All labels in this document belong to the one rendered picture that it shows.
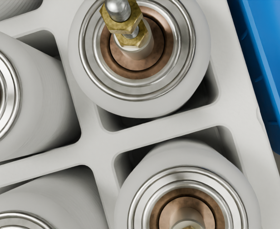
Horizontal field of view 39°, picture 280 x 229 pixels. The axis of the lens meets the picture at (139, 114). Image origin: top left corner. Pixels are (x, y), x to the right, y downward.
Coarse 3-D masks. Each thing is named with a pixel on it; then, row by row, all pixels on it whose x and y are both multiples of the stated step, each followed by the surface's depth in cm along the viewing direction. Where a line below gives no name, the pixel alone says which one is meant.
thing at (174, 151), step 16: (160, 144) 37; (176, 144) 30; (192, 144) 30; (144, 160) 26; (160, 160) 26; (176, 160) 25; (192, 160) 25; (208, 160) 25; (224, 160) 26; (128, 176) 26; (144, 176) 26; (224, 176) 25; (240, 176) 25; (128, 192) 26; (240, 192) 25; (128, 208) 26; (256, 208) 25; (256, 224) 25
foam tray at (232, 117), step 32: (64, 0) 33; (224, 0) 32; (32, 32) 34; (64, 32) 33; (224, 32) 32; (64, 64) 33; (224, 64) 32; (192, 96) 43; (224, 96) 32; (96, 128) 33; (128, 128) 33; (160, 128) 33; (192, 128) 32; (224, 128) 35; (256, 128) 32; (32, 160) 33; (64, 160) 33; (96, 160) 33; (128, 160) 42; (256, 160) 32; (0, 192) 38; (256, 192) 32
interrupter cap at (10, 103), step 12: (0, 60) 26; (0, 72) 26; (12, 72) 26; (0, 84) 26; (12, 84) 26; (0, 96) 26; (12, 96) 26; (0, 108) 26; (12, 108) 26; (0, 120) 26; (12, 120) 26; (0, 132) 26
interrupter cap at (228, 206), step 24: (168, 168) 25; (192, 168) 25; (144, 192) 25; (168, 192) 25; (192, 192) 25; (216, 192) 25; (144, 216) 25; (168, 216) 25; (216, 216) 25; (240, 216) 25
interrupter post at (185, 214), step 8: (184, 208) 25; (192, 208) 25; (176, 216) 24; (184, 216) 23; (192, 216) 23; (200, 216) 24; (176, 224) 22; (184, 224) 22; (192, 224) 22; (200, 224) 22
